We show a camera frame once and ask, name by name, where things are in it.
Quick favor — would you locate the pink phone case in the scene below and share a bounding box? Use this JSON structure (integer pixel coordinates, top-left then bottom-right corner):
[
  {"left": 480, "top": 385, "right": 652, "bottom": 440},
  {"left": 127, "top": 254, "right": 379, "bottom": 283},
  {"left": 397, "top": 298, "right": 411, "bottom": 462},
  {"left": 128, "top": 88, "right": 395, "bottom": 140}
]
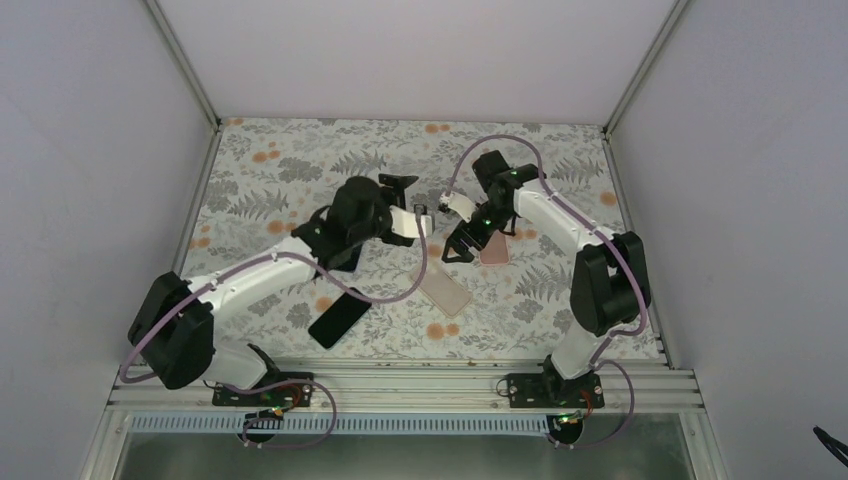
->
[{"left": 479, "top": 231, "right": 510, "bottom": 266}]

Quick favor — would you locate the cream phone case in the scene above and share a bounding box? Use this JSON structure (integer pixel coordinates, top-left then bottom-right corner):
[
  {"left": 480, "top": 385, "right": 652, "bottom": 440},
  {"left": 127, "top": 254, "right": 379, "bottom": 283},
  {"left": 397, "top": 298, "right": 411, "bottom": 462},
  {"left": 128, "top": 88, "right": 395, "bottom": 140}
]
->
[{"left": 416, "top": 262, "right": 472, "bottom": 318}]

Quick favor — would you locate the black smartphone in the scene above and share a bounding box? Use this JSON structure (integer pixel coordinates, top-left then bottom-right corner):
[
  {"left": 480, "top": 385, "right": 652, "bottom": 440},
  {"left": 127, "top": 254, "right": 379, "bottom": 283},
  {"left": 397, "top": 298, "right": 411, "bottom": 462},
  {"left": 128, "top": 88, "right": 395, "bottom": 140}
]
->
[
  {"left": 308, "top": 293, "right": 372, "bottom": 350},
  {"left": 326, "top": 245, "right": 362, "bottom": 273}
]

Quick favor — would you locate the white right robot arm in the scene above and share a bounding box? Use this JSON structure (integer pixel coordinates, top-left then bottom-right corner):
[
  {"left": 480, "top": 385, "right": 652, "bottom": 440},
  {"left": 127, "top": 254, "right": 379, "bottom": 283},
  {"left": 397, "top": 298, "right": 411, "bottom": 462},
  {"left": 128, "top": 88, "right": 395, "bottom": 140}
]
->
[{"left": 439, "top": 151, "right": 651, "bottom": 407}]

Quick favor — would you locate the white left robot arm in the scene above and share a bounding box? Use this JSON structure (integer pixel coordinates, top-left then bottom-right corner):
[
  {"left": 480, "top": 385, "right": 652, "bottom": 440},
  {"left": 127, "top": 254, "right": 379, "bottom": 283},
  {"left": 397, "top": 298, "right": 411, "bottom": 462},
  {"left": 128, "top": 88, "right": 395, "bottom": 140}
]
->
[{"left": 119, "top": 174, "right": 432, "bottom": 405}]

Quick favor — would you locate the floral patterned table mat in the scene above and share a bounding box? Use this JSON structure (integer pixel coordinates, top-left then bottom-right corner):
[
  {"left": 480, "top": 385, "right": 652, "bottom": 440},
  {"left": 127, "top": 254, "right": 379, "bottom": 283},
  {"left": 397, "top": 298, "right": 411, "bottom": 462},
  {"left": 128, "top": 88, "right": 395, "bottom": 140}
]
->
[{"left": 183, "top": 118, "right": 624, "bottom": 360}]

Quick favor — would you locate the black object at edge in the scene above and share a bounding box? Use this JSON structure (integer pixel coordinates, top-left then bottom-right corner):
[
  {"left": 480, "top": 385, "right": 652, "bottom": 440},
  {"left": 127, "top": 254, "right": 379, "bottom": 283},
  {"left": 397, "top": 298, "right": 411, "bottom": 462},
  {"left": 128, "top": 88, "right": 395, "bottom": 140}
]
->
[{"left": 812, "top": 426, "right": 848, "bottom": 467}]

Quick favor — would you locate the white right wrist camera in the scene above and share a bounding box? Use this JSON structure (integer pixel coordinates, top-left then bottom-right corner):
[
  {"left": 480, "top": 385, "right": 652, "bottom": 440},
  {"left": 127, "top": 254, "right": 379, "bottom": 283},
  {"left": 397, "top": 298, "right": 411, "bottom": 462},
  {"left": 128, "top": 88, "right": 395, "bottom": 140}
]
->
[{"left": 438, "top": 192, "right": 477, "bottom": 222}]

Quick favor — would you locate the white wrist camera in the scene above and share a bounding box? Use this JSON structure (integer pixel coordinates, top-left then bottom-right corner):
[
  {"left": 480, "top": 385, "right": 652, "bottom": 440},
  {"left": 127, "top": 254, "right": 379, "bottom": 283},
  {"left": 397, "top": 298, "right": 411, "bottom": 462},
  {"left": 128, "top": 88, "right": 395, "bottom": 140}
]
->
[
  {"left": 438, "top": 192, "right": 477, "bottom": 222},
  {"left": 389, "top": 204, "right": 433, "bottom": 239}
]

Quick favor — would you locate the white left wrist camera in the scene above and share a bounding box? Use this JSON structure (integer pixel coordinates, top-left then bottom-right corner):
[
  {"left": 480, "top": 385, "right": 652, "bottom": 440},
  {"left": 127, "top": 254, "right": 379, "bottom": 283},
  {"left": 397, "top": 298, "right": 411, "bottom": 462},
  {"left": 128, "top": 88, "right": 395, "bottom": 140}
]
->
[{"left": 389, "top": 204, "right": 433, "bottom": 239}]

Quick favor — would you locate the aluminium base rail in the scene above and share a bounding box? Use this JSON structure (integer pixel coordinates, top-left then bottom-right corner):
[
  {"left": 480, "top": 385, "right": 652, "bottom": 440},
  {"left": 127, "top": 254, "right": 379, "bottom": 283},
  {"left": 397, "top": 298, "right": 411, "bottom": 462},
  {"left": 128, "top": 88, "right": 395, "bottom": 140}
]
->
[{"left": 107, "top": 360, "right": 705, "bottom": 414}]

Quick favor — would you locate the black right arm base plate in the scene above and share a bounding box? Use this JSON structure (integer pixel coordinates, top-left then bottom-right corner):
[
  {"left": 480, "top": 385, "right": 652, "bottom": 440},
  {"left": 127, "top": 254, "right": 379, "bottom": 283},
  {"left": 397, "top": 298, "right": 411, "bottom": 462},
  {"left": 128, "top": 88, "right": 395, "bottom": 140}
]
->
[{"left": 504, "top": 372, "right": 605, "bottom": 409}]

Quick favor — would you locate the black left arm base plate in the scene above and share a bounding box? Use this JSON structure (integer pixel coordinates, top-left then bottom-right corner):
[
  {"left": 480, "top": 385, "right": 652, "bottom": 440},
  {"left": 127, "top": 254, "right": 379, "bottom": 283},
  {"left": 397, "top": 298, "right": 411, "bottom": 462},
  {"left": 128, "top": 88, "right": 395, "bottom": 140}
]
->
[{"left": 211, "top": 372, "right": 314, "bottom": 409}]

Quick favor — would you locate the aluminium enclosure frame post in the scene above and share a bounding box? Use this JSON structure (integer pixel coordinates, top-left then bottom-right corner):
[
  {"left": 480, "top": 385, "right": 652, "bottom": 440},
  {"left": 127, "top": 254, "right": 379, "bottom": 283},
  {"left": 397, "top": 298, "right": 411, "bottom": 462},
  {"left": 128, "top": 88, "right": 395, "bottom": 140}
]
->
[{"left": 142, "top": 0, "right": 221, "bottom": 131}]

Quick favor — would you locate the right aluminium frame post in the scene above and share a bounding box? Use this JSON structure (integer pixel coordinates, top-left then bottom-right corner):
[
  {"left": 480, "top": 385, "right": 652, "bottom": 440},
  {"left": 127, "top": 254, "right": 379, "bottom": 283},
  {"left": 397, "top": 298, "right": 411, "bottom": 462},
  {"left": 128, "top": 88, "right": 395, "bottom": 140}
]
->
[{"left": 603, "top": 0, "right": 690, "bottom": 138}]

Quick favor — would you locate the grey slotted cable duct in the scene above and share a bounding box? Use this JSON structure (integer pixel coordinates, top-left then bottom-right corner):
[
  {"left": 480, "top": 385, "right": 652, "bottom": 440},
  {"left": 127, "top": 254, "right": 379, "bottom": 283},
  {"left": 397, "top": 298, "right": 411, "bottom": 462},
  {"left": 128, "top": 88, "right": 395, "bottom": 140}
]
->
[{"left": 130, "top": 412, "right": 549, "bottom": 436}]

